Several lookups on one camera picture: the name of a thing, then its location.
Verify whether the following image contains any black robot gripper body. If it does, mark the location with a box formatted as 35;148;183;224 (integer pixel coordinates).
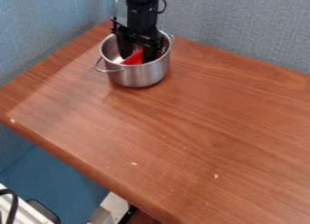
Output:
111;4;165;47

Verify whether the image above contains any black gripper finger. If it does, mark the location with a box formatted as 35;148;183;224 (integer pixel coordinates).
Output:
143;42;162;63
116;34;134;59

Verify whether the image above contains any red plastic block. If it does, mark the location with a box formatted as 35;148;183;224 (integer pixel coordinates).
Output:
122;48;143;65

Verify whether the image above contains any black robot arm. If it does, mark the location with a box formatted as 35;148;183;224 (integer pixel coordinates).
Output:
111;0;167;63

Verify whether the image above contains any stainless steel pot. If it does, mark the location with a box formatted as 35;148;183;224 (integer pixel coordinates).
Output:
94;32;175;88

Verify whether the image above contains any black box under table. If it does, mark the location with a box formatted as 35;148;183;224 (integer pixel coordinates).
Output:
27;199;62;224

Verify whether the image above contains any white ribbed panel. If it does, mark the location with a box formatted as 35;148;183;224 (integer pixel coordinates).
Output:
0;183;54;224

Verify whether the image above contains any white table leg bracket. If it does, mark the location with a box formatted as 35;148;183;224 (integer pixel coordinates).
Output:
87;192;130;224

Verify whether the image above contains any black cable loop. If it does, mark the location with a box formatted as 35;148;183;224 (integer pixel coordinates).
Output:
0;189;20;224

